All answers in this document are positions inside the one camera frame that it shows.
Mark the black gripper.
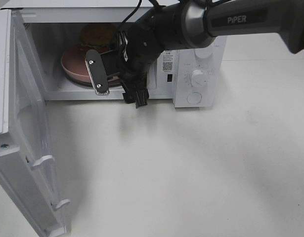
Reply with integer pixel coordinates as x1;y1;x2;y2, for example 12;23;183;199
101;24;164;109

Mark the round white door button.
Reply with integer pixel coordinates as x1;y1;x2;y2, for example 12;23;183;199
187;92;202;105

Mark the white microwave knob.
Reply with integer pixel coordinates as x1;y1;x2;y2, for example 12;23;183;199
194;47;213;59
190;69;209;87

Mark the burger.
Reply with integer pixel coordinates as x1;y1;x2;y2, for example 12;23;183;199
79;23;118;53

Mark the pink plate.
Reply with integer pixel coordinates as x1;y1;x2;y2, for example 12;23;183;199
61;44;108;87

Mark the white microwave door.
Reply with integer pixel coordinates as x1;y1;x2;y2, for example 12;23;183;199
0;9;70;237

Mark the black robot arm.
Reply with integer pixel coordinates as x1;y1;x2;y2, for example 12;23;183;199
100;0;304;107

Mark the glass turntable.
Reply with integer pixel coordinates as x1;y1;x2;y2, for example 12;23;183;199
65;74;121;88

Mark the white microwave oven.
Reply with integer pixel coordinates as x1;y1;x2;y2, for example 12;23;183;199
3;0;226;108

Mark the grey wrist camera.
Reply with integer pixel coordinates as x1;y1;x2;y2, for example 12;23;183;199
85;49;109;96

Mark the black cable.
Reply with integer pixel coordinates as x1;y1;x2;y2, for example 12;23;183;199
118;0;162;28

